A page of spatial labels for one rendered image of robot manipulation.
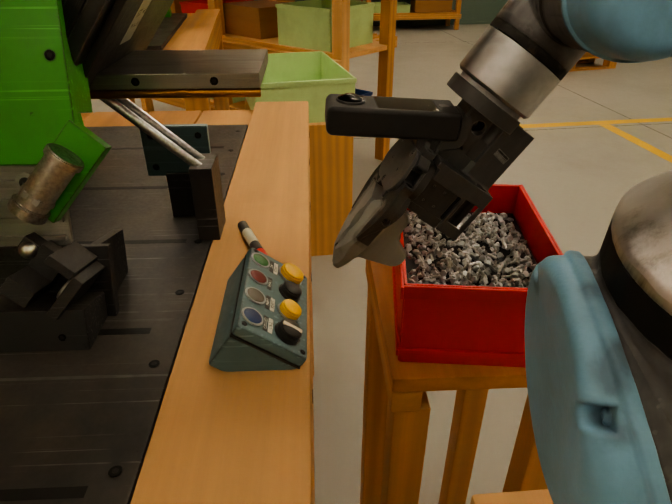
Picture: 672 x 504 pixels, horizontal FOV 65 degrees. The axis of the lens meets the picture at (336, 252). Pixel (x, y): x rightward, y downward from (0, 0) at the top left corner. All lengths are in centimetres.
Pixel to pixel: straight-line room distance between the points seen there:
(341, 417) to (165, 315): 113
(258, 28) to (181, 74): 291
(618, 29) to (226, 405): 41
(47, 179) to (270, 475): 34
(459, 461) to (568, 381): 110
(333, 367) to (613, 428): 169
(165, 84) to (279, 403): 40
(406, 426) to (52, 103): 56
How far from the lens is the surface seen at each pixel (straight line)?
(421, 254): 75
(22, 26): 62
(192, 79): 69
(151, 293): 68
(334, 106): 45
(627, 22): 35
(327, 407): 173
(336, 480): 156
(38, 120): 62
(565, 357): 20
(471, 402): 116
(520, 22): 46
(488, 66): 46
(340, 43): 304
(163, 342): 60
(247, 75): 68
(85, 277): 60
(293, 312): 55
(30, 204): 59
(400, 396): 70
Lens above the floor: 127
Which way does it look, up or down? 31 degrees down
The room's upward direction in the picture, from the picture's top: straight up
